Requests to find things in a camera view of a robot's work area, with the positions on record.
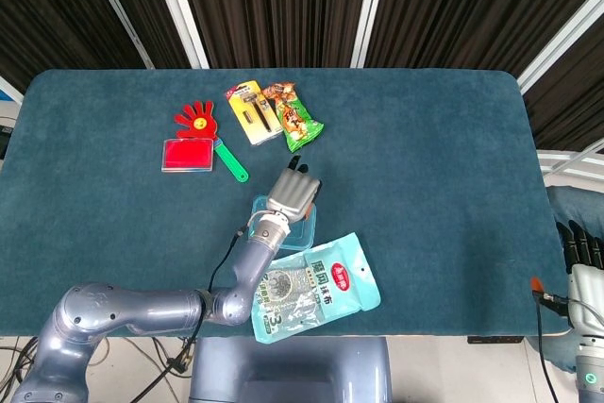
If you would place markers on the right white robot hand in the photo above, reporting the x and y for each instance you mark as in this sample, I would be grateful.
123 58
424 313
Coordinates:
587 290

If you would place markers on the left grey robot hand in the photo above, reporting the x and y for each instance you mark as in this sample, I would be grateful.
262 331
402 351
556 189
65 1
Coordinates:
292 193

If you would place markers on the blue translucent plastic lid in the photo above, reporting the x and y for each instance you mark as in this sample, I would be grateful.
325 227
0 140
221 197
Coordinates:
297 235

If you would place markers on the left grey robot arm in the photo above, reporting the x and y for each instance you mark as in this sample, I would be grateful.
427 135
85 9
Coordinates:
141 308

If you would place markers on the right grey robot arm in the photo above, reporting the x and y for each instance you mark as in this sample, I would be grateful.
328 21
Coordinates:
590 370

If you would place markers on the clear plastic container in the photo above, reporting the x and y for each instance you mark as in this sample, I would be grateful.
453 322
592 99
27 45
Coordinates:
295 248

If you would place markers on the green orange snack bag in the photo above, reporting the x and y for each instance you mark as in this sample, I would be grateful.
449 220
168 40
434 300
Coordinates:
295 124

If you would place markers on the yellow razor blister pack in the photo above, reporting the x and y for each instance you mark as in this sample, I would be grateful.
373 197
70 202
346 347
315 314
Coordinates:
255 115

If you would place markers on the person's blue jeans leg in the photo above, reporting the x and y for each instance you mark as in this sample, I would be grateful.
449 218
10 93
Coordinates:
578 202

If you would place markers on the teal cleaning cloth package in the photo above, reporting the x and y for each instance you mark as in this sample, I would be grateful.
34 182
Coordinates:
325 290

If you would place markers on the black table control panel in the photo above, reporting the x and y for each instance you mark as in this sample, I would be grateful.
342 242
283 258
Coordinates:
495 340

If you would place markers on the red ink pad case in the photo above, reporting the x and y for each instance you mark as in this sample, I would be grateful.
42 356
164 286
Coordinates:
186 155

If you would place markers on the teal velvet tablecloth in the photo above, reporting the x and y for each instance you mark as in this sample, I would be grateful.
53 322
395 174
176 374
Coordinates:
424 186

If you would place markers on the blue-grey robot torso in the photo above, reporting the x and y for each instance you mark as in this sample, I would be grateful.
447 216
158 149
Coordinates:
292 370

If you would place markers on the black power plug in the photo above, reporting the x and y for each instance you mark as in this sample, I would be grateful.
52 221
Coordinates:
178 367

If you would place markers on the white blue-edged board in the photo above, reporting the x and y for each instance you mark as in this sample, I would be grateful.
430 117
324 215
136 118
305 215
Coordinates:
10 91

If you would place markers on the white metal frame rail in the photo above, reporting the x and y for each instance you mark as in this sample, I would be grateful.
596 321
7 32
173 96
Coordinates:
566 156

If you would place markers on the white partition post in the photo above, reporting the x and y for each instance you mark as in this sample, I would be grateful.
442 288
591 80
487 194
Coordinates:
118 11
561 39
368 11
179 11

